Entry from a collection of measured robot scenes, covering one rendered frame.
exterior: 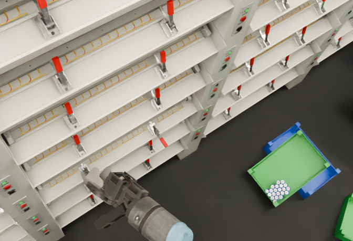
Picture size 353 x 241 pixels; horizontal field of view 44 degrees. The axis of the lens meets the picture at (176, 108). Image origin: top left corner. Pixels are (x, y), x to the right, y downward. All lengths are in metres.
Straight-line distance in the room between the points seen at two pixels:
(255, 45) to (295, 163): 0.76
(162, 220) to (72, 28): 0.59
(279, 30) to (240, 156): 0.77
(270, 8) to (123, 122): 0.55
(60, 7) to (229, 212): 1.46
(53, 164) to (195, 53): 0.50
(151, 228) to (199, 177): 0.92
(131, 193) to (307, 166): 1.07
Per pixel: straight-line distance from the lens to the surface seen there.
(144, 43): 0.98
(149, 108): 1.34
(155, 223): 1.17
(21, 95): 0.93
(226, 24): 1.16
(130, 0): 0.81
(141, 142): 1.51
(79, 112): 1.11
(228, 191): 2.07
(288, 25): 1.60
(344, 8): 1.87
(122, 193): 1.26
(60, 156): 1.28
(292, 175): 2.10
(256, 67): 1.71
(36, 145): 1.10
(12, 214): 1.39
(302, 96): 2.38
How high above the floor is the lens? 1.95
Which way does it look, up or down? 63 degrees down
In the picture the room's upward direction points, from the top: 14 degrees clockwise
